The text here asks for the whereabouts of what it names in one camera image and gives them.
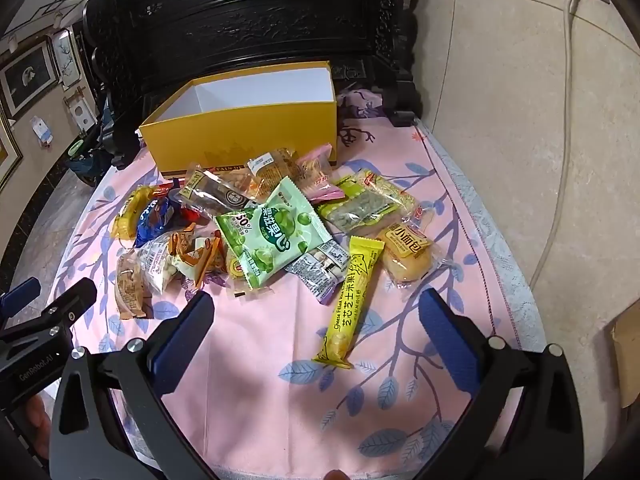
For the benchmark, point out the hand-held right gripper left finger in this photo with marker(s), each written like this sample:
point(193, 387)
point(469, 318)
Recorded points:
point(182, 342)

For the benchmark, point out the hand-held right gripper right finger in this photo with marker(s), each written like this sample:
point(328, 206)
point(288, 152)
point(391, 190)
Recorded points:
point(447, 342)

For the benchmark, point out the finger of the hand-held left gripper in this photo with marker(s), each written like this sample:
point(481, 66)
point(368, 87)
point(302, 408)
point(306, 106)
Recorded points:
point(22, 289)
point(70, 301)

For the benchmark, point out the long yellow snack bar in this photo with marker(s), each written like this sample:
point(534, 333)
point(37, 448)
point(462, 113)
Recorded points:
point(350, 300)

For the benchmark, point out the blue snack packet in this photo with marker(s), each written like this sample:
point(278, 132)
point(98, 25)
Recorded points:
point(152, 217)

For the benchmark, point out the clear brown meat stick packet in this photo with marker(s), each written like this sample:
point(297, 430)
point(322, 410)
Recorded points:
point(220, 195)

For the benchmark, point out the yellow cardboard box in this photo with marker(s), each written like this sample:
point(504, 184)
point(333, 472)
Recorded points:
point(240, 130)

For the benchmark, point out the person's left hand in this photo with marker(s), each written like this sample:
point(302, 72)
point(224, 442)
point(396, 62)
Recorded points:
point(36, 422)

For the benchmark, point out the clear brown cake packet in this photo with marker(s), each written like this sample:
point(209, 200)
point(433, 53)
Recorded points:
point(130, 290)

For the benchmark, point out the pink floral bedsheet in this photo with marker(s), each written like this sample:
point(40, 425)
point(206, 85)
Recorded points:
point(260, 360)

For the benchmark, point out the clear white candy packet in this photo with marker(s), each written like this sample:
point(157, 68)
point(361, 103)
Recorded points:
point(157, 265)

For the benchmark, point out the small yellow packet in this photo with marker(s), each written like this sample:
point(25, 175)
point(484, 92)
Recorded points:
point(236, 275)

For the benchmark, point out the white orange striped packet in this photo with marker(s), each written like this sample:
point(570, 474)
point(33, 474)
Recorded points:
point(200, 256)

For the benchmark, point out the small bread packet orange label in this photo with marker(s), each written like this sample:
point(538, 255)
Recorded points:
point(405, 260)

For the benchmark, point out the yellow snack packet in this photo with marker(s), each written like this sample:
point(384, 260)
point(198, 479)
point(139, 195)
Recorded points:
point(127, 215)

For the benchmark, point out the red snack packet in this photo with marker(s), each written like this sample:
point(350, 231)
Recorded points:
point(192, 215)

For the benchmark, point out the gold framed picture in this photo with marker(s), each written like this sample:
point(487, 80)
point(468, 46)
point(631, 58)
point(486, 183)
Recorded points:
point(7, 155)

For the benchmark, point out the dark blue bag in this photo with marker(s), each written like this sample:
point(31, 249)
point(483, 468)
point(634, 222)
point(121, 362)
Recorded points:
point(92, 165)

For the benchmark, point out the green candy packet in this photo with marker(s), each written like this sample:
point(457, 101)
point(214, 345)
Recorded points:
point(270, 232)

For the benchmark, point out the grey barcode snack packet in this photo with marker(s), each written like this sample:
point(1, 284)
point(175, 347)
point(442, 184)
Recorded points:
point(320, 270)

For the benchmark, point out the clear sunflower seed packet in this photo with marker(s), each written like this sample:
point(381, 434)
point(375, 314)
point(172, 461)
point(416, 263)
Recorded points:
point(365, 205)

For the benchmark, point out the brown cardboard piece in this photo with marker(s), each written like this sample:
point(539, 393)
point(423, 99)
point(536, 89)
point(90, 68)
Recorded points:
point(627, 360)

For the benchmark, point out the dark framed picture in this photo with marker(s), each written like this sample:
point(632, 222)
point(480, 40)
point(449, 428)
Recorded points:
point(27, 77)

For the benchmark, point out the pink snack packet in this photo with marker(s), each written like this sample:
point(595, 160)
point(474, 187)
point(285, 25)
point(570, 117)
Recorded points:
point(317, 170)

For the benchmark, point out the framed flower picture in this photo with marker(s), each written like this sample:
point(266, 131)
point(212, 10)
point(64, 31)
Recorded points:
point(65, 57)

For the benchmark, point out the purple floral cloth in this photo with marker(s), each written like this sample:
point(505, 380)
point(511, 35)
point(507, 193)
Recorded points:
point(357, 105)

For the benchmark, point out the black carved wooden headboard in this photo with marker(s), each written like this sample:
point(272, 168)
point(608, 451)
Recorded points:
point(250, 25)

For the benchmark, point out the blue white wall item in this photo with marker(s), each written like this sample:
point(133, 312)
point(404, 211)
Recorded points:
point(42, 131)

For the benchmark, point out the white wall holder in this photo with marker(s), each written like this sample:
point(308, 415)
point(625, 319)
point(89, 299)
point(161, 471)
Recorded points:
point(80, 110)

